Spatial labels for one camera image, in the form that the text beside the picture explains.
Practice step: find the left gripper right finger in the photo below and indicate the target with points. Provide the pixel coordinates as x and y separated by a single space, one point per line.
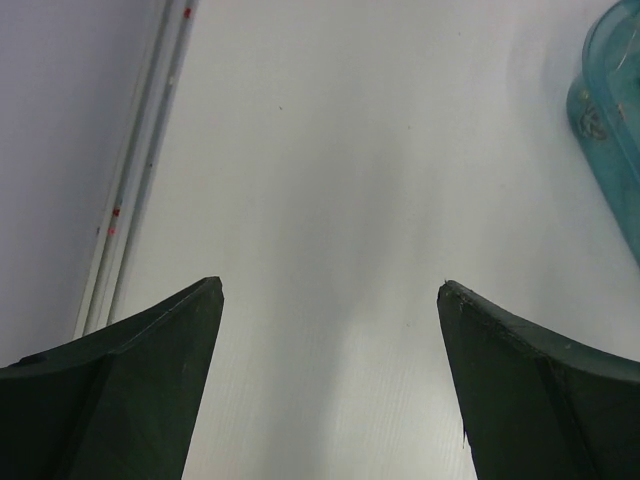
536 404

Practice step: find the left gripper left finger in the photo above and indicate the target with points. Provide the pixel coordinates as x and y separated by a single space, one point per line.
119 403

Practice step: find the teal plastic bin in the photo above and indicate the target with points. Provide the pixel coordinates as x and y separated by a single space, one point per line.
602 107

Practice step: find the left aluminium corner post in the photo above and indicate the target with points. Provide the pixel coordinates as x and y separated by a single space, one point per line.
155 86

